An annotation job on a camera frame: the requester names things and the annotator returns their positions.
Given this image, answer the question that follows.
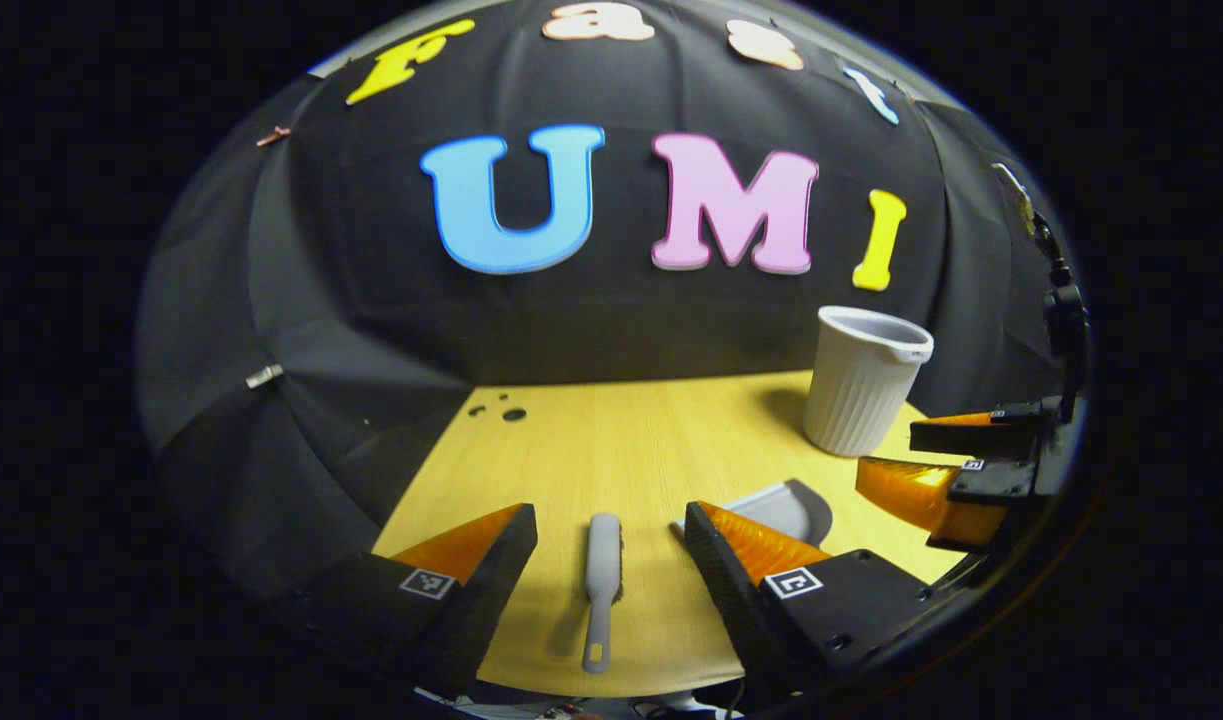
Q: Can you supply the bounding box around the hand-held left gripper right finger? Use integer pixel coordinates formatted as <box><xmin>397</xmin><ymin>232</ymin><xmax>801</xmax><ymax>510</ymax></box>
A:
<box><xmin>683</xmin><ymin>500</ymin><xmax>947</xmax><ymax>701</ymax></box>

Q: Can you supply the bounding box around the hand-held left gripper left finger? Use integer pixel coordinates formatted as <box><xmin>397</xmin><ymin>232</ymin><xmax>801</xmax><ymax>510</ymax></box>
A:
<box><xmin>291</xmin><ymin>503</ymin><xmax>539</xmax><ymax>701</ymax></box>

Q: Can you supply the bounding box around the grey dustpan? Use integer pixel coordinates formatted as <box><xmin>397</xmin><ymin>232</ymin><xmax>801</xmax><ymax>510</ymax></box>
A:
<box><xmin>671</xmin><ymin>478</ymin><xmax>834</xmax><ymax>549</ymax></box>

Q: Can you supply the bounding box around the white ribbed garbage bin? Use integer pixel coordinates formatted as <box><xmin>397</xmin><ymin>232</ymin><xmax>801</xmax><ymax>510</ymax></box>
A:
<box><xmin>803</xmin><ymin>305</ymin><xmax>935</xmax><ymax>458</ymax></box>

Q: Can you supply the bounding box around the small grey broom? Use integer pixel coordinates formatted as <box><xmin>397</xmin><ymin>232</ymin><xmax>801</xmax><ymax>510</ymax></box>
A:
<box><xmin>582</xmin><ymin>513</ymin><xmax>624</xmax><ymax>675</ymax></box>

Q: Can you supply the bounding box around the wooden desktop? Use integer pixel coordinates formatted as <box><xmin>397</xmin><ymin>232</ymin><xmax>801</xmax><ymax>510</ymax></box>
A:
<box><xmin>371</xmin><ymin>370</ymin><xmax>972</xmax><ymax>699</ymax></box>

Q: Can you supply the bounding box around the black backdrop cloth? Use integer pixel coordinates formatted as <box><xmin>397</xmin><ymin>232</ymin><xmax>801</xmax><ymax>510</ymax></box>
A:
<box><xmin>136</xmin><ymin>0</ymin><xmax>1082</xmax><ymax>621</ymax></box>

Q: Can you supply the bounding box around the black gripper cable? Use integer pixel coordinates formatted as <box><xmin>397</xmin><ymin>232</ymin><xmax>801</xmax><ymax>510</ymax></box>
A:
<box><xmin>991</xmin><ymin>160</ymin><xmax>1090</xmax><ymax>401</ymax></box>

